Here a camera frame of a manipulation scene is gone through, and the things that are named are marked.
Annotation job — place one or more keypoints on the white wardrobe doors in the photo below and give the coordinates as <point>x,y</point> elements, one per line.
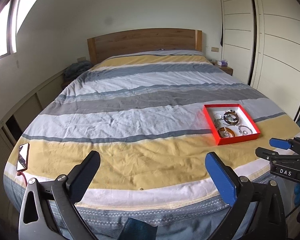
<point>261,42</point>

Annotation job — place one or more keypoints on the striped bed duvet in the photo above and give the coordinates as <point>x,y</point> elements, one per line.
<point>143,113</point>

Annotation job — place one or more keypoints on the red smartphone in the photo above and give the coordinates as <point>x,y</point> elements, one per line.
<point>22,161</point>

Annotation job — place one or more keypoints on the purple tissue box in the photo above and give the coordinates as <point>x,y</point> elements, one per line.
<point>222,63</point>

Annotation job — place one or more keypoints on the wooden nightstand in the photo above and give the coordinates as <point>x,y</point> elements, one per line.
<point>226,69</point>

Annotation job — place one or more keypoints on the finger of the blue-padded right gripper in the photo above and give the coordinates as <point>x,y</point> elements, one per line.
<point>292,144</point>

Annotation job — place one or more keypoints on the amber tortoiseshell bangle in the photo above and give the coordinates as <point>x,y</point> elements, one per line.
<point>225,132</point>

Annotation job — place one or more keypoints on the dark blue folded blanket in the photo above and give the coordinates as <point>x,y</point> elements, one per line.
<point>75,70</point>

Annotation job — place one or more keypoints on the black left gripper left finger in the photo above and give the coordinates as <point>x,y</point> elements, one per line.
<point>70,189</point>

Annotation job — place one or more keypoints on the dark brown wooden bangle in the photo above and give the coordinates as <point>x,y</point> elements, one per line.
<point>231,118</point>

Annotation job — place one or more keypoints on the red jewelry box lid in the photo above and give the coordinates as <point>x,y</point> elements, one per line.
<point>214,117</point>

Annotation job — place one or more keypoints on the thin brown hoop bangle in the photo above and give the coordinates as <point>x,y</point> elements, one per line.
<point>244,130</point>

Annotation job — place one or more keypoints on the low wooden side shelf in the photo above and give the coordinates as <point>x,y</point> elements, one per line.
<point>23,113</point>

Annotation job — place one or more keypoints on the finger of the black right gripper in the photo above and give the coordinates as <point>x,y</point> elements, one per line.
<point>278,159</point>

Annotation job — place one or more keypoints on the wooden headboard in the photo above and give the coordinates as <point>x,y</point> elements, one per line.
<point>140,40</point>

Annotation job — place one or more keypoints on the window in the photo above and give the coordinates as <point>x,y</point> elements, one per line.
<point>12,16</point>

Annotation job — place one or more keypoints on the wall socket plate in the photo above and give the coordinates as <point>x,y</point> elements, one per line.
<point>214,49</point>

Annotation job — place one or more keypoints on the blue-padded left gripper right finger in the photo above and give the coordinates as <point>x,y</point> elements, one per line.
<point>234,190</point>

